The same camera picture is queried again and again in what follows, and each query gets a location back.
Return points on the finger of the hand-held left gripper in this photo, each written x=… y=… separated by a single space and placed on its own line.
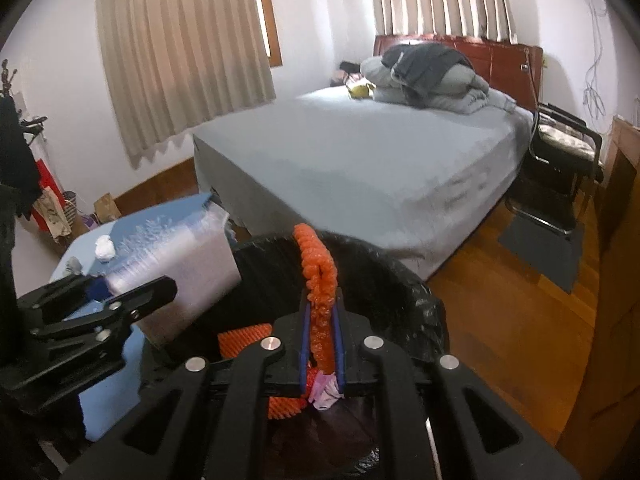
x=97 y=291
x=150 y=292

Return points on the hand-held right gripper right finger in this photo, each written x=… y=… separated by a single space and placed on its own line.
x=339 y=345

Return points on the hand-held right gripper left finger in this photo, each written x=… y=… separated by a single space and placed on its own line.
x=303 y=345

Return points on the orange foam net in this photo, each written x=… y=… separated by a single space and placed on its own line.
x=320 y=280
x=245 y=340

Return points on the black trash bin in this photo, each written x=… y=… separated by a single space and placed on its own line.
x=390 y=280

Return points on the small grey crumpled scrap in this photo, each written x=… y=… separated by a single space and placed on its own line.
x=74 y=265

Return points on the crumpled white tissue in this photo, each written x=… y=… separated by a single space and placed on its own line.
x=105 y=249

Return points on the pink and white wrapper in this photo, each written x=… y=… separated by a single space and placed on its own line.
x=325 y=395

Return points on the small purple item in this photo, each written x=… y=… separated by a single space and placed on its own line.
x=88 y=221

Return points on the brown paper bag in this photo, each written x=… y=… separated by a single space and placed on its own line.
x=106 y=210

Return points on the striped bag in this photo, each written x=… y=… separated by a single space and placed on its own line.
x=70 y=207

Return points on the beige printed tote bag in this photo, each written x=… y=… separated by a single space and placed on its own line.
x=52 y=215

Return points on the red bag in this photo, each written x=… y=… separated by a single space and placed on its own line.
x=47 y=175

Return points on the hanging black garment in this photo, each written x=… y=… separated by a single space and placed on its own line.
x=17 y=165

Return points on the bed with grey sheet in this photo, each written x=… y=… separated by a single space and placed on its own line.
x=350 y=160

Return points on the dark grey floor mat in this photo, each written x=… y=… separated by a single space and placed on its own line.
x=545 y=255

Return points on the coat rack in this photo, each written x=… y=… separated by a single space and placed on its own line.
x=6 y=75

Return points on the wide beige curtain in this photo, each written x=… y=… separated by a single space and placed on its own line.
x=185 y=55

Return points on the yellow plush toy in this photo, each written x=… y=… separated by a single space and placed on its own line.
x=361 y=91

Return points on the dark bedside bag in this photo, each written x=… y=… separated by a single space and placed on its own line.
x=350 y=71

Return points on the black metal chair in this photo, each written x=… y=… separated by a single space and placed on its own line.
x=550 y=165

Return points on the folded grey blanket pile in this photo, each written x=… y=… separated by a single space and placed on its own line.
x=460 y=90

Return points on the dark grey jacket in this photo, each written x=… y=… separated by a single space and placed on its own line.
x=425 y=65

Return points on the patterned chair cushion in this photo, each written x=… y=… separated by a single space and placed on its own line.
x=567 y=137

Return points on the wooden desk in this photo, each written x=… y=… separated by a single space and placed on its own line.
x=620 y=200

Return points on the red-brown wooden headboard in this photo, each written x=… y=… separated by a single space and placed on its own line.
x=505 y=60

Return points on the wooden window frame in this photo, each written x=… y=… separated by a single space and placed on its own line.
x=272 y=20

